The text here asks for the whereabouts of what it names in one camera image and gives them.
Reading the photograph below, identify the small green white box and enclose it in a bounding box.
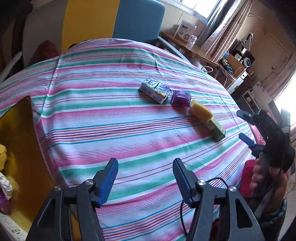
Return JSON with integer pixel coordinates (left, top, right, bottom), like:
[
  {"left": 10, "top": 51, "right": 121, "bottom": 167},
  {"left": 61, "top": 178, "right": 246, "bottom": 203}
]
[{"left": 205, "top": 117, "right": 226, "bottom": 142}]

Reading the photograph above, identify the rectangular yellow sponge block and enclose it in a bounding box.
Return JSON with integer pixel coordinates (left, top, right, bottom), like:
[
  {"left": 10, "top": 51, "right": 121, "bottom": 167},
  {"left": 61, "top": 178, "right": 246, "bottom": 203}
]
[{"left": 190, "top": 99, "right": 213, "bottom": 123}]

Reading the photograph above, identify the gold metal tray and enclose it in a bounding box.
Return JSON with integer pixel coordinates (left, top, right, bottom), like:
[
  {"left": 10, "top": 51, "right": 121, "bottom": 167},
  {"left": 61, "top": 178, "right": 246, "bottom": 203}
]
[{"left": 1, "top": 96, "right": 79, "bottom": 240}]

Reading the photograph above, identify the purple plastic container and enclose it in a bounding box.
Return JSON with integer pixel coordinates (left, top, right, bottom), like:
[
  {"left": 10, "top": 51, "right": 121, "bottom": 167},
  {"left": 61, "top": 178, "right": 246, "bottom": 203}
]
[{"left": 170, "top": 90, "right": 191, "bottom": 108}]

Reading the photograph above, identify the blue white tissue pack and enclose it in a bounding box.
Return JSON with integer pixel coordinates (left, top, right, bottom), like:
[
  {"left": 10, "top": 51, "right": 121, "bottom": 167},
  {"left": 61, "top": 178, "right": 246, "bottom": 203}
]
[{"left": 139, "top": 77, "right": 172, "bottom": 104}]

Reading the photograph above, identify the person's right hand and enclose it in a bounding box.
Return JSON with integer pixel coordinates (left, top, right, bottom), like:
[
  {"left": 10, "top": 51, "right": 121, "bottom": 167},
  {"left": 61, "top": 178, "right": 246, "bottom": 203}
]
[{"left": 249, "top": 158, "right": 287, "bottom": 218}]

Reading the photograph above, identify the pink curtain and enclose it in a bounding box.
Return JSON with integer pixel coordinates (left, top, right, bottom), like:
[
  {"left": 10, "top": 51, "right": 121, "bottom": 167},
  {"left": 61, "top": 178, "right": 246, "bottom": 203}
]
[{"left": 196, "top": 0, "right": 253, "bottom": 62}]

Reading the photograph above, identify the wooden side table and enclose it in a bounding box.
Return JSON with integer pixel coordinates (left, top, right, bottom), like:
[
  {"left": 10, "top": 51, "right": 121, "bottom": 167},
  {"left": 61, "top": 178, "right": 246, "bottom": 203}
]
[{"left": 161, "top": 32, "right": 219, "bottom": 67}]

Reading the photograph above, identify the striped pink green bedspread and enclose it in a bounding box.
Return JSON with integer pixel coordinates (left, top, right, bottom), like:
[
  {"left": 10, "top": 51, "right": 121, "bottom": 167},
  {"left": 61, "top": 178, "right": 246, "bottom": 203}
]
[{"left": 1, "top": 39, "right": 253, "bottom": 240}]

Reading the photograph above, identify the white product box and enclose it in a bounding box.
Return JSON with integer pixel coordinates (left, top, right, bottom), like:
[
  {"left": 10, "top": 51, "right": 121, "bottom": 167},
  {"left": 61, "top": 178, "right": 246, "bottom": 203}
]
[{"left": 174, "top": 20, "right": 196, "bottom": 42}]

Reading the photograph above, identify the dark red cushion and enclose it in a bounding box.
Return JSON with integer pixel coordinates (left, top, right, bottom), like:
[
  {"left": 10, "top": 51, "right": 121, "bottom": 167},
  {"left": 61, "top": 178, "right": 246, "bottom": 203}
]
[{"left": 29, "top": 40, "right": 60, "bottom": 66}]

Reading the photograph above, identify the grey yellow blue headboard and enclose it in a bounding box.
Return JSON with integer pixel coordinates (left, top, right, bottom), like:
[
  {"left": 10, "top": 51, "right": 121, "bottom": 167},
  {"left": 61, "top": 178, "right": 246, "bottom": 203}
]
[{"left": 22, "top": 1, "right": 165, "bottom": 67}]

